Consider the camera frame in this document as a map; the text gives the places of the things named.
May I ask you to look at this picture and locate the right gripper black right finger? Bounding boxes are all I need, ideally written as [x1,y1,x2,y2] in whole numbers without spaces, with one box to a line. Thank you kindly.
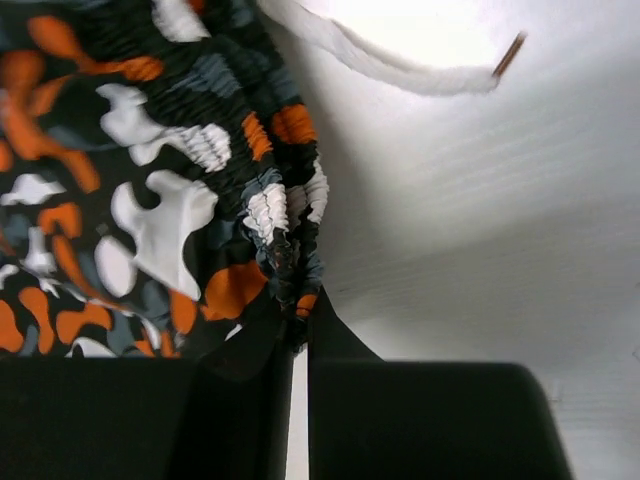
[308,293,571,480]

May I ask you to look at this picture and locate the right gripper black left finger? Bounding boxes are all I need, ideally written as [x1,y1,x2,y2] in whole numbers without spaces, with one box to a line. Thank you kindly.
[1,325,293,479]

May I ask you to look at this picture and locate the orange camouflage shorts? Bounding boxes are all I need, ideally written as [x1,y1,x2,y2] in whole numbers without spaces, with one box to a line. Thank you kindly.
[1,1,524,358]

